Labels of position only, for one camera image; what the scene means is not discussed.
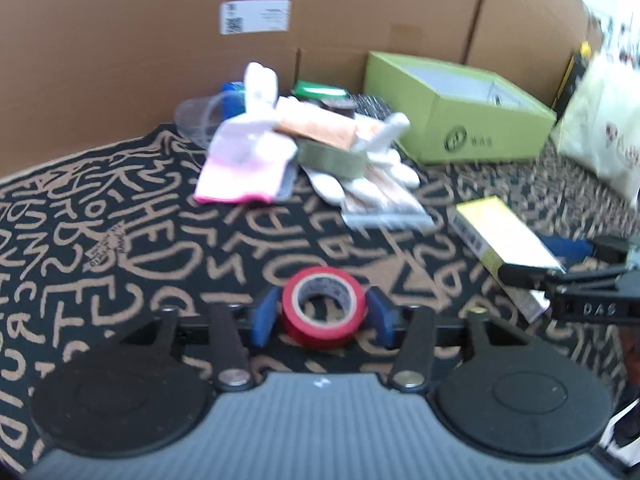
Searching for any clear packet of wooden sticks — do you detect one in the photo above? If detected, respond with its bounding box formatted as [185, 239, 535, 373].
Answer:
[342, 165, 436, 228]

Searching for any white shipping label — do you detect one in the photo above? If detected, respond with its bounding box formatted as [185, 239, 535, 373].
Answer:
[220, 0, 292, 36]

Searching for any green cardboard box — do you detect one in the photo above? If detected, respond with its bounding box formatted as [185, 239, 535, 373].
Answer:
[362, 51, 557, 164]

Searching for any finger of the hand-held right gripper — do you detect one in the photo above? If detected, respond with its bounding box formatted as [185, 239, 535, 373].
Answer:
[542, 235, 640, 263]
[500, 262, 628, 293]

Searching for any blue printed pack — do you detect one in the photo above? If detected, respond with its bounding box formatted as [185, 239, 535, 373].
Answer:
[222, 82, 246, 121]

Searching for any white plastic bag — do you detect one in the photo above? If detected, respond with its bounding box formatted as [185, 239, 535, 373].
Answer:
[550, 52, 640, 201]

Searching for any white glove with pink cuff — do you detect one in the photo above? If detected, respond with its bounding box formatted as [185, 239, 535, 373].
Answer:
[194, 62, 298, 206]

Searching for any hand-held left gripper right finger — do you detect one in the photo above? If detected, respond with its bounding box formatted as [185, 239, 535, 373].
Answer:
[367, 285, 531, 391]

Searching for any small green box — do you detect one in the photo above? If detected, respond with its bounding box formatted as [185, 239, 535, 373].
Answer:
[291, 80, 351, 101]

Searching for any yellow and white box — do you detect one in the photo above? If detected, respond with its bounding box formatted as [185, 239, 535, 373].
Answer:
[447, 196, 566, 323]

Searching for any red tape roll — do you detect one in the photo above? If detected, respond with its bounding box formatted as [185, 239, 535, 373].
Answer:
[281, 267, 368, 351]

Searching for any black and yellow package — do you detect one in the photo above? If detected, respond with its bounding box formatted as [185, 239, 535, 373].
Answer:
[552, 42, 593, 111]

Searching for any clear plastic cup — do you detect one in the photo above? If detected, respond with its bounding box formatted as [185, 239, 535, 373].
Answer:
[174, 94, 236, 148]

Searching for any peach and white box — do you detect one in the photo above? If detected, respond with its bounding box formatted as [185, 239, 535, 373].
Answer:
[275, 105, 358, 151]

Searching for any large cardboard sheet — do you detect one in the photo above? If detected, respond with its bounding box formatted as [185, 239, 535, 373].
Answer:
[0, 0, 606, 181]

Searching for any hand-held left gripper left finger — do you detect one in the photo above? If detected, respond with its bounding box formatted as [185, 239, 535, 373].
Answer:
[120, 287, 281, 392]

